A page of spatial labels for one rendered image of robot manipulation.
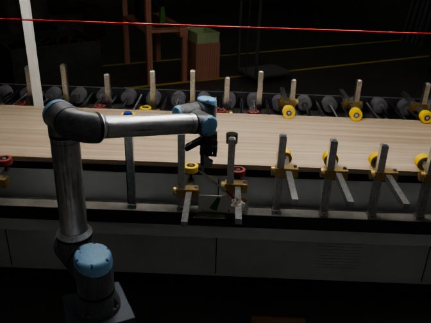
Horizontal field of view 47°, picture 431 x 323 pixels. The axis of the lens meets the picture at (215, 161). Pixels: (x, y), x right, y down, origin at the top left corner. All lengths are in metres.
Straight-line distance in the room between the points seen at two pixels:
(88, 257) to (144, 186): 0.89
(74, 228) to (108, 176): 0.78
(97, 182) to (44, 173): 0.30
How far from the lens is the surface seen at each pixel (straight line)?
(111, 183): 2.85
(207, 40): 7.19
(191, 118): 2.04
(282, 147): 2.44
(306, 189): 2.82
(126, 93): 3.98
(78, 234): 2.12
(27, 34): 3.50
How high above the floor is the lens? 2.06
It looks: 26 degrees down
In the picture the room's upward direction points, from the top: 2 degrees clockwise
